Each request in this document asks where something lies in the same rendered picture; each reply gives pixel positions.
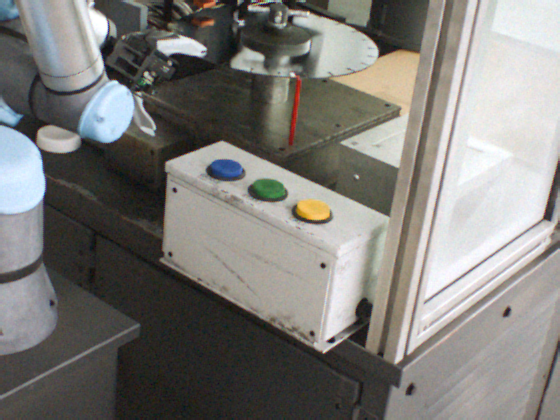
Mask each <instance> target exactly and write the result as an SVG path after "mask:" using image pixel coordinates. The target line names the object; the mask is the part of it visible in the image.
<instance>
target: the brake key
mask: <svg viewBox="0 0 560 420"><path fill-rule="evenodd" d="M210 171H211V172H212V173H213V174H215V175H217V176H219V177H224V178H233V177H238V176H240V175H241V174H242V165H241V164H240V163H239V162H237V161H234V160H231V159H217V160H215V161H213V162H212V163H211V166H210Z"/></svg>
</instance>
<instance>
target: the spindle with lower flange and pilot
mask: <svg viewBox="0 0 560 420"><path fill-rule="evenodd" d="M288 89H289V78H285V77H279V74H277V77H275V76H261V75H255V74H253V79H252V88H251V98H252V99H254V100H256V101H258V102H261V103H266V104H280V103H283V102H285V101H286V100H287V97H288Z"/></svg>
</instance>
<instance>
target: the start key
mask: <svg viewBox="0 0 560 420"><path fill-rule="evenodd" d="M252 191H253V192H254V193H255V194H256V195H258V196H261V197H265V198H278V197H281V196H283V195H284V192H285V186H284V184H283V183H281V182H280V181H278V180H276V179H257V180H255V181H254V183H253V188H252Z"/></svg>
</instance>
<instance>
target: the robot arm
mask: <svg viewBox="0 0 560 420"><path fill-rule="evenodd" d="M93 6H94V2H92V1H91V0H88V1H87V2H86V0H0V124H3V125H6V126H0V356H3V355H9V354H13V353H17V352H19V351H22V350H25V349H28V348H32V347H34V346H36V345H37V344H39V343H40V342H41V341H43V340H44V339H45V338H48V337H49V336H50V334H51V332H52V331H53V330H54V328H55V327H56V324H57V320H58V301H57V297H56V294H55V292H54V289H53V287H52V284H51V282H50V280H49V275H48V273H47V271H46V268H45V266H44V263H43V195H44V192H45V179H44V175H43V172H42V159H41V156H40V153H39V149H38V148H37V147H36V146H35V145H34V143H33V142H32V141H31V140H30V139H28V137H27V136H24V135H22V134H21V133H19V132H18V131H16V130H14V129H11V128H9V127H7V126H16V125H17V124H18V121H19V119H20V117H22V116H23V114H24V115H26V116H29V117H31V118H34V119H36V120H39V121H42V122H45V123H48V124H50V125H55V126H57V127H60V128H62V129H64V130H67V131H70V132H71V133H74V134H77V135H79V136H80V137H82V138H89V139H93V140H95V141H98V142H102V143H110V142H113V141H115V140H116V139H117V138H119V137H120V136H121V135H122V133H124V132H125V131H126V130H127V126H128V124H129V123H130V121H132V122H133V123H135V124H136V125H137V126H138V127H139V128H140V129H141V130H142V131H144V132H145V133H147V134H150V135H153V136H154V135H155V132H154V130H155V129H156V127H155V124H154V123H153V121H152V119H151V118H150V116H149V114H148V113H147V112H145V110H144V108H143V106H142V101H143V100H145V101H147V102H149V103H150V104H151V105H153V106H154V105H155V104H154V103H153V102H151V101H150V100H147V99H146V98H144V97H142V96H141V93H140V92H139V91H138V90H136V89H133V88H134V87H136V88H137V89H140V90H142V91H143V92H145V93H146V94H148V95H150V96H152V95H153V94H154V93H155V90H156V89H157V88H159V89H160V87H161V85H162V82H163V80H164V79H163V78H167V79H168V80H169V79H170V78H171V77H172V75H173V72H174V70H175V69H174V68H173V67H172V64H173V63H175V64H177V65H179V63H178V62H176V61H175V60H173V58H171V57H170V55H172V54H174V53H181V54H185V55H201V52H206V51H207V48H206V47H204V46H203V45H202V44H199V43H197V42H196V41H194V40H192V39H189V38H186V37H184V36H181V35H178V34H175V33H170V32H166V31H163V30H161V29H156V28H152V29H147V30H144V31H141V32H134V33H130V34H129V35H125V34H123V35H121V37H120V39H117V29H116V25H115V24H114V23H113V22H112V21H111V20H109V19H108V18H107V17H106V16H105V15H104V14H101V13H100V12H98V11H97V10H96V9H95V8H93ZM103 62H104V63H105V65H104V64H103Z"/></svg>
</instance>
